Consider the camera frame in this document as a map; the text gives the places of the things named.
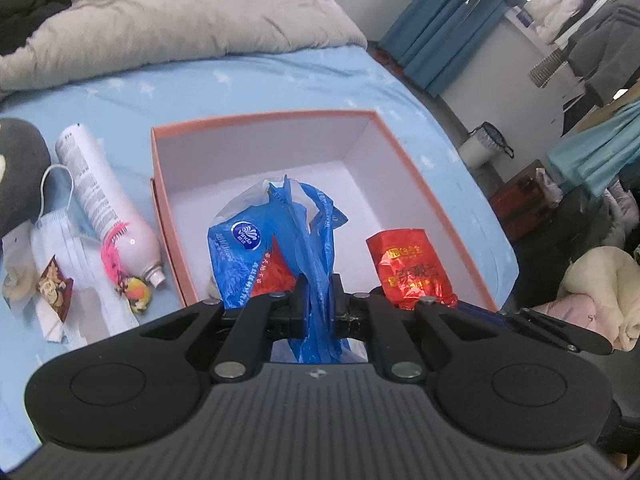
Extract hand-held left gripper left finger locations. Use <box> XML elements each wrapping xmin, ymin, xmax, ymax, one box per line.
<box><xmin>137</xmin><ymin>275</ymin><xmax>309</xmax><ymax>385</ymax></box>

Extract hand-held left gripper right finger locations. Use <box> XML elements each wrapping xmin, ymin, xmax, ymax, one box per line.
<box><xmin>331</xmin><ymin>272</ymin><xmax>506</xmax><ymax>386</ymax></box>

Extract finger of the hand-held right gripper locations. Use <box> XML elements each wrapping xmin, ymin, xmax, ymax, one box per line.
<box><xmin>500</xmin><ymin>307</ymin><xmax>613</xmax><ymax>356</ymax></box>

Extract blue plastic tissue pack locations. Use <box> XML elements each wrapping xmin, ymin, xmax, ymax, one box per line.
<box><xmin>207</xmin><ymin>175</ymin><xmax>368</xmax><ymax>365</ymax></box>

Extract red foil packet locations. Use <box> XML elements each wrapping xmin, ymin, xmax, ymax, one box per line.
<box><xmin>366</xmin><ymin>228</ymin><xmax>458</xmax><ymax>311</ymax></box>

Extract pink cardboard box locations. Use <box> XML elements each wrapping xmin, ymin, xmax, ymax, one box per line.
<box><xmin>150</xmin><ymin>109</ymin><xmax>501</xmax><ymax>313</ymax></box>

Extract brown snack packet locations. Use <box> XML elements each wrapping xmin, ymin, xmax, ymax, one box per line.
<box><xmin>36</xmin><ymin>255</ymin><xmax>74</xmax><ymax>322</ymax></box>

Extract pink folded blanket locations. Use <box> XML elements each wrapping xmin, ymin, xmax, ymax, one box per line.
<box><xmin>530</xmin><ymin>295</ymin><xmax>626</xmax><ymax>341</ymax></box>

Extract beige folded blanket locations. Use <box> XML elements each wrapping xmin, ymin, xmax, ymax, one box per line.
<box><xmin>557</xmin><ymin>247</ymin><xmax>640</xmax><ymax>351</ymax></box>

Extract red box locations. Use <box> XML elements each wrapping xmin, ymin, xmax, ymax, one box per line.
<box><xmin>490</xmin><ymin>159</ymin><xmax>563</xmax><ymax>241</ymax></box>

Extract light blue garment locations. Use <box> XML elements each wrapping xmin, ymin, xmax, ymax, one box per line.
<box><xmin>545</xmin><ymin>100</ymin><xmax>640</xmax><ymax>198</ymax></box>

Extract white trash bin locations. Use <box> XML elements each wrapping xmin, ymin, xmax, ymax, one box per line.
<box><xmin>457</xmin><ymin>121</ymin><xmax>515</xmax><ymax>168</ymax></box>

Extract blue star print bedsheet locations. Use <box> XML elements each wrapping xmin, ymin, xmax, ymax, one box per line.
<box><xmin>0</xmin><ymin>45</ymin><xmax>516</xmax><ymax>451</ymax></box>

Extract white plastic bottle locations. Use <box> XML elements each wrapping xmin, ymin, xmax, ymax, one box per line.
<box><xmin>54</xmin><ymin>125</ymin><xmax>166</xmax><ymax>289</ymax></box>

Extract white face mask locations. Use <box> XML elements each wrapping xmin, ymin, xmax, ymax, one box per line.
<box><xmin>32</xmin><ymin>164</ymin><xmax>86</xmax><ymax>343</ymax></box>

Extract dark grey hanging jackets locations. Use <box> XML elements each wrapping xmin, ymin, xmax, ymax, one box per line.
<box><xmin>565</xmin><ymin>0</ymin><xmax>640</xmax><ymax>136</ymax></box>

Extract blue curtain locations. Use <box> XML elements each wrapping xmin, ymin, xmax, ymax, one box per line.
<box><xmin>377</xmin><ymin>0</ymin><xmax>511</xmax><ymax>97</ymax></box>

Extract grey penguin plush toy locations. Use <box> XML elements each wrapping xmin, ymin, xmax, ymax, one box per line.
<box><xmin>0</xmin><ymin>117</ymin><xmax>52</xmax><ymax>241</ymax></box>

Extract light grey duvet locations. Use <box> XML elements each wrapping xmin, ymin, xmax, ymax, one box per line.
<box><xmin>0</xmin><ymin>0</ymin><xmax>368</xmax><ymax>93</ymax></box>

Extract white hanging coats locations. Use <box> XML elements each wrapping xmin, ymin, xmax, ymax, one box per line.
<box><xmin>525</xmin><ymin>0</ymin><xmax>621</xmax><ymax>43</ymax></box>

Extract black clothing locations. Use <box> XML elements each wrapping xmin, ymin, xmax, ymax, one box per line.
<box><xmin>0</xmin><ymin>0</ymin><xmax>88</xmax><ymax>58</ymax></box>

